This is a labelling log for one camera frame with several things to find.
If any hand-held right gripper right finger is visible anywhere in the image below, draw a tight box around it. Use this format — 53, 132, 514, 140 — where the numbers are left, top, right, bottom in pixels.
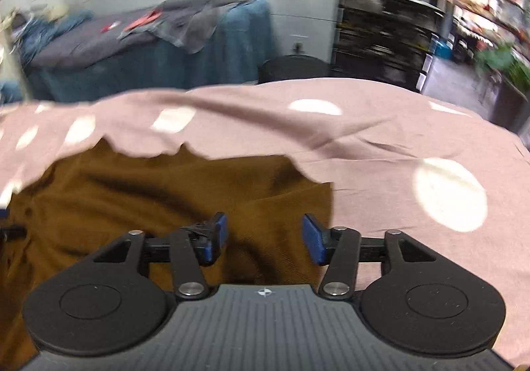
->
302, 214, 438, 300

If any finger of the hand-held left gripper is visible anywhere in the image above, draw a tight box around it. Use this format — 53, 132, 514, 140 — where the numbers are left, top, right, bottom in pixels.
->
0, 208, 27, 241

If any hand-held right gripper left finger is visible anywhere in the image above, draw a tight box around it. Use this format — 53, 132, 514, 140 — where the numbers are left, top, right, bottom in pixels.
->
93, 212, 229, 300

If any brown garment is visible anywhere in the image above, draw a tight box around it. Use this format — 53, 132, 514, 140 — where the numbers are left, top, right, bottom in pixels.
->
0, 139, 334, 371

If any pink polka-dot blanket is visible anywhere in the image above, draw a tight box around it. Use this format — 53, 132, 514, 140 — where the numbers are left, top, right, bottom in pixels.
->
0, 77, 530, 367

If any blue denim garment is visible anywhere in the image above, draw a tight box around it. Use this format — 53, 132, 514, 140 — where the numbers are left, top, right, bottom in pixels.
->
12, 10, 97, 66
0, 81, 24, 105

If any black round stool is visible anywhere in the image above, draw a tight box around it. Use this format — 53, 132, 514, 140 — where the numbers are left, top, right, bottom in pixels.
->
257, 56, 333, 85

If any massage bed with blue skirt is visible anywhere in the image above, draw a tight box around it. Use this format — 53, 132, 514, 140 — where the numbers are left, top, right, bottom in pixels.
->
17, 0, 275, 105

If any black storage rack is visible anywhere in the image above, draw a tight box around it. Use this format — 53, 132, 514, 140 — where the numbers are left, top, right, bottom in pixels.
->
330, 0, 449, 92

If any grey towel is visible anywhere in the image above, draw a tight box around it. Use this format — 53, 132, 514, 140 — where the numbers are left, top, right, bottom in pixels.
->
118, 0, 266, 55

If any red cloth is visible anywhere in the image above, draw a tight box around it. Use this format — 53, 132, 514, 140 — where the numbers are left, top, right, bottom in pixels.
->
123, 10, 163, 32

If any blue box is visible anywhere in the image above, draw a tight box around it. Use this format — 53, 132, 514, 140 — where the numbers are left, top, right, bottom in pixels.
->
430, 37, 454, 62

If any green plant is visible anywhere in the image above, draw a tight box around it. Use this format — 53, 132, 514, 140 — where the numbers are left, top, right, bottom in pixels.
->
474, 43, 530, 87

